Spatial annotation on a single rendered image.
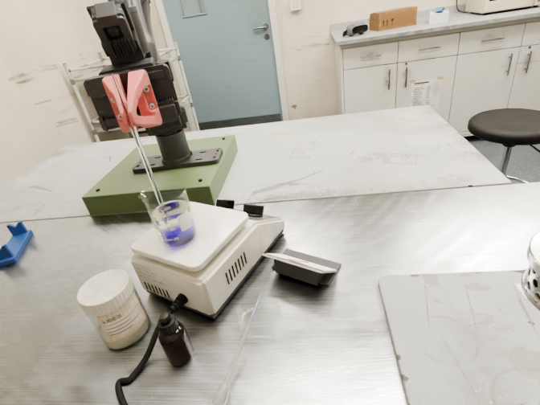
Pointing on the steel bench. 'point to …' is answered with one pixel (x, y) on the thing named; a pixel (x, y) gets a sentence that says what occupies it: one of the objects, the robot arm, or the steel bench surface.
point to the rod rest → (11, 250)
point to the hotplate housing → (240, 258)
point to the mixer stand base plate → (464, 337)
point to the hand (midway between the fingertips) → (128, 116)
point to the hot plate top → (202, 256)
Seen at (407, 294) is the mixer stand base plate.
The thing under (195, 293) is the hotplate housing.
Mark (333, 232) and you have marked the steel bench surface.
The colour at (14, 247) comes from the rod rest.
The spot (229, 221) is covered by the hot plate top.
